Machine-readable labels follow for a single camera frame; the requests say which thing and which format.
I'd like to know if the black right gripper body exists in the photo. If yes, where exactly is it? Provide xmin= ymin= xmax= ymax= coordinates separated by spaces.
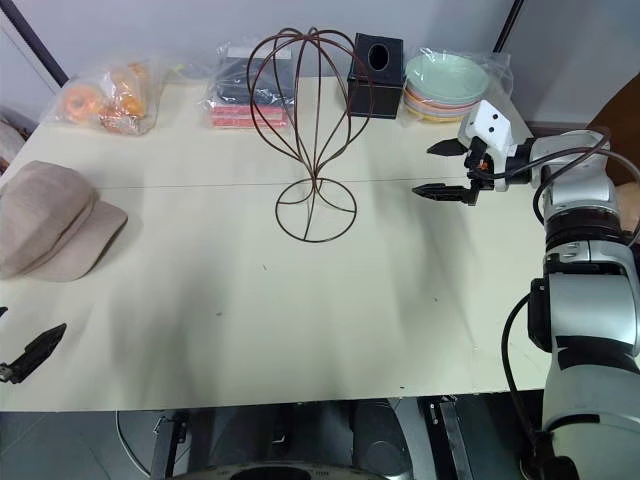
xmin=464 ymin=137 xmax=497 ymax=195

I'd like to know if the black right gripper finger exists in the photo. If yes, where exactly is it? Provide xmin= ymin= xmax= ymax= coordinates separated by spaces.
xmin=426 ymin=139 xmax=471 ymax=158
xmin=410 ymin=182 xmax=481 ymax=207

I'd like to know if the beige cap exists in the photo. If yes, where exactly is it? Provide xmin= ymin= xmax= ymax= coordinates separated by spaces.
xmin=0 ymin=159 xmax=129 ymax=282

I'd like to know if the yellow bowl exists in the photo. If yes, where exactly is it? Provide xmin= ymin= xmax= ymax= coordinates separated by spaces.
xmin=407 ymin=106 xmax=470 ymax=124

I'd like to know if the orange bowl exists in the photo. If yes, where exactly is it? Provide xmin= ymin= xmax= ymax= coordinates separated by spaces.
xmin=404 ymin=96 xmax=479 ymax=116

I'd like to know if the pink bowl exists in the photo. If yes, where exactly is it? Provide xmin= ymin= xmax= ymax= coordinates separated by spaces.
xmin=403 ymin=85 xmax=484 ymax=110

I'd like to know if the green bowl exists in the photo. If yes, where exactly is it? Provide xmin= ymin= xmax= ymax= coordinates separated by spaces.
xmin=404 ymin=53 xmax=489 ymax=104

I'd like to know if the black leather tissue box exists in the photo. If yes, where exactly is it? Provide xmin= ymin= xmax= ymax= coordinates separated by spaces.
xmin=346 ymin=32 xmax=406 ymax=121

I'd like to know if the stack of pastel plates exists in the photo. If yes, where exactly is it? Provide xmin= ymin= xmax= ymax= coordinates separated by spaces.
xmin=402 ymin=45 xmax=516 ymax=125

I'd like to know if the dark diagonal pole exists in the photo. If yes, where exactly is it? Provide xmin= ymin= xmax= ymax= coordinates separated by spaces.
xmin=0 ymin=0 xmax=71 ymax=87
xmin=491 ymin=0 xmax=524 ymax=54

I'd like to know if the brown round furniture piece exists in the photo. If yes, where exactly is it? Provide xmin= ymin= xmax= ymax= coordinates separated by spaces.
xmin=583 ymin=73 xmax=640 ymax=187

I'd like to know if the red flat box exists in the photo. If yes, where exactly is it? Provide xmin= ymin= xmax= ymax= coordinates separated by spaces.
xmin=209 ymin=101 xmax=292 ymax=130

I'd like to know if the orange toy donut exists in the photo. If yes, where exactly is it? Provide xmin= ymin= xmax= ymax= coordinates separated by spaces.
xmin=112 ymin=87 xmax=147 ymax=117
xmin=61 ymin=85 xmax=104 ymax=122

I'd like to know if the black flat pack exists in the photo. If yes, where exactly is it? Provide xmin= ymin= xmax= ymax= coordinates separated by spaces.
xmin=215 ymin=47 xmax=297 ymax=109

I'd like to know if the clear plastic bag of packs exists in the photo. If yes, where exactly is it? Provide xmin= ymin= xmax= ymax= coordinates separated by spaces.
xmin=196 ymin=41 xmax=302 ymax=131

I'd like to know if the black bar under table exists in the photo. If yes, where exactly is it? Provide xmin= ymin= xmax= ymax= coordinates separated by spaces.
xmin=437 ymin=398 xmax=477 ymax=480

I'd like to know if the clear plastic bag of donuts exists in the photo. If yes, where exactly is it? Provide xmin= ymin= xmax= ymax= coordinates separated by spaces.
xmin=41 ymin=55 xmax=167 ymax=137

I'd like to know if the grey round base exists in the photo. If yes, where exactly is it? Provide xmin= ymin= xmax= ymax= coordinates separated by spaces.
xmin=114 ymin=398 xmax=427 ymax=480

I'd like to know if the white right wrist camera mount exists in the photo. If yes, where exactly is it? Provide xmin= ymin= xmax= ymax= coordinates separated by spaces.
xmin=458 ymin=99 xmax=522 ymax=194

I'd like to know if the brown wire hat stand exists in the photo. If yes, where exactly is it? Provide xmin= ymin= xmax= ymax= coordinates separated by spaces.
xmin=246 ymin=27 xmax=373 ymax=246

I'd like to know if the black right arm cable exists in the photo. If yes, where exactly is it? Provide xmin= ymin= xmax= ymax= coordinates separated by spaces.
xmin=501 ymin=128 xmax=640 ymax=471

